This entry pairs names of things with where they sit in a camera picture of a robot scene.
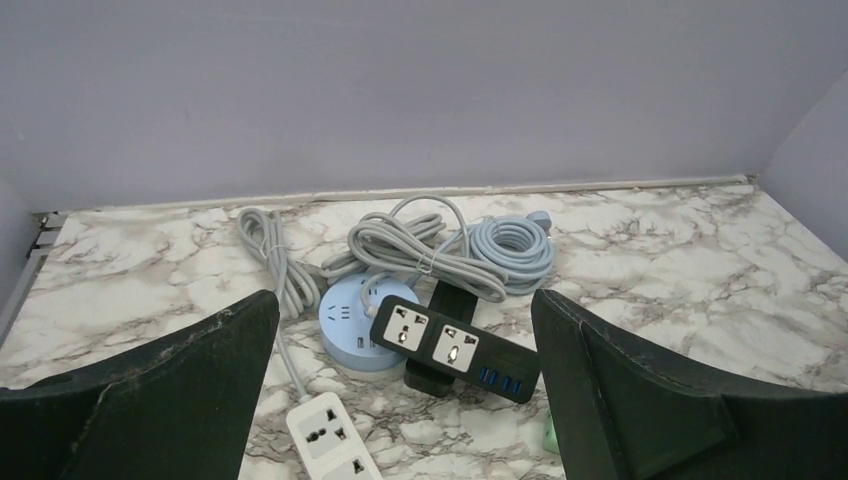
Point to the white power strip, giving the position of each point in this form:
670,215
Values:
327,441

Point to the green plug adapter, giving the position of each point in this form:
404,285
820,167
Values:
549,437

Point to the round blue power socket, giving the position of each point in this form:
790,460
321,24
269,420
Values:
345,329

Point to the aluminium rail base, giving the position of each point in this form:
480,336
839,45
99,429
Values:
50,226

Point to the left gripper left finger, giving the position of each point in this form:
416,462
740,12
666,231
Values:
178,407

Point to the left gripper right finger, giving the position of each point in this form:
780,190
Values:
624,407

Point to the black power strip front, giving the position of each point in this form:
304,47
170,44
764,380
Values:
461,351

